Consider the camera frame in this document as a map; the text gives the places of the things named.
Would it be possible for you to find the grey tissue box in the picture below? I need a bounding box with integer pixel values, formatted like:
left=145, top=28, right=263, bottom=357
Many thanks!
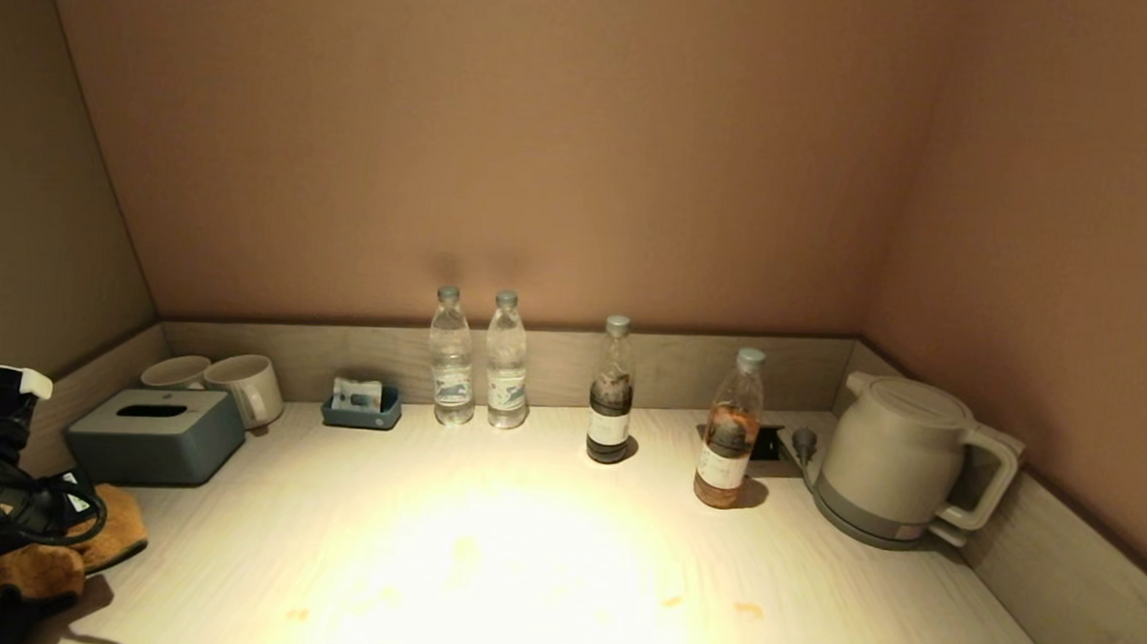
left=65, top=384, right=249, bottom=490

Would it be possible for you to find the small blue tray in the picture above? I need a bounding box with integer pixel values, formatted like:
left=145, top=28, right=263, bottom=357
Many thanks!
left=321, top=382, right=404, bottom=432

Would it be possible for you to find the grey kettle base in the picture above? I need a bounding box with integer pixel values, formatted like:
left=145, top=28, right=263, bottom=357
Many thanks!
left=809, top=483, right=974, bottom=555

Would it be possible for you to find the bottle with amber tea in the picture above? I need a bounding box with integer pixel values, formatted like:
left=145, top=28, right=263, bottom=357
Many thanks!
left=692, top=346, right=767, bottom=512

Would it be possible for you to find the white electric kettle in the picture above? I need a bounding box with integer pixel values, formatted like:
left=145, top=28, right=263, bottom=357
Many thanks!
left=813, top=370, right=1025, bottom=547

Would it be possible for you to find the white ceramic mug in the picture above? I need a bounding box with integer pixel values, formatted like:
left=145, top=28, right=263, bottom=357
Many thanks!
left=141, top=353, right=215, bottom=393
left=202, top=352, right=287, bottom=433

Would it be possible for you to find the white tea bag packet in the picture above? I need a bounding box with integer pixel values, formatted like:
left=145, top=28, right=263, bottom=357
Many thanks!
left=332, top=377, right=385, bottom=413

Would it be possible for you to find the bottle with dark tea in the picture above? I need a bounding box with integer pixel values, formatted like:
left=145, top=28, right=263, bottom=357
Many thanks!
left=586, top=314, right=638, bottom=466

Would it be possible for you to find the orange microfibre cloth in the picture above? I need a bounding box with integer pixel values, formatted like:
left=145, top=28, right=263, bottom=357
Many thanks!
left=0, top=478, right=153, bottom=644

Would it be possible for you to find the grey power plug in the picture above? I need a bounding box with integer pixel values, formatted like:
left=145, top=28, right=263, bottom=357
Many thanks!
left=789, top=426, right=821, bottom=474

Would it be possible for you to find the clear water bottle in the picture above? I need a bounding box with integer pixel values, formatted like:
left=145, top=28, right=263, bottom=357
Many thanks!
left=483, top=290, right=535, bottom=431
left=426, top=285, right=481, bottom=428

